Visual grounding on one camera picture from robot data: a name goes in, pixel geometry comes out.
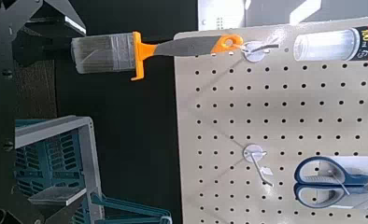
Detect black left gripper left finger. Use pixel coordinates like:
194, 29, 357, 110
27, 186, 89, 224

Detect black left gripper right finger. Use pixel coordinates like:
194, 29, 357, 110
24, 0, 87, 35

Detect yellow handled paint brush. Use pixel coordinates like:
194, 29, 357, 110
70, 31, 245, 82

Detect blue crate with grey rim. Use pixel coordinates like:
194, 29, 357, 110
14, 115, 106, 224

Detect white pegboard hook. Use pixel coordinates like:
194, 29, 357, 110
242, 143, 275, 189
232, 40, 280, 63

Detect beige perforated pegboard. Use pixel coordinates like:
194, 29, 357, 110
173, 15, 368, 224

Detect red white sealant tube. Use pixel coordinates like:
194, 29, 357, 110
292, 22, 368, 63

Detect white scissors packaging card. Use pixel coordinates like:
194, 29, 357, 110
328, 155, 368, 213

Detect teal crate carrying handle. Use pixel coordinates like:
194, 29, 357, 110
90, 191, 174, 224

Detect blue handled scissors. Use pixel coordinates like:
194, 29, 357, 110
293, 156, 368, 210

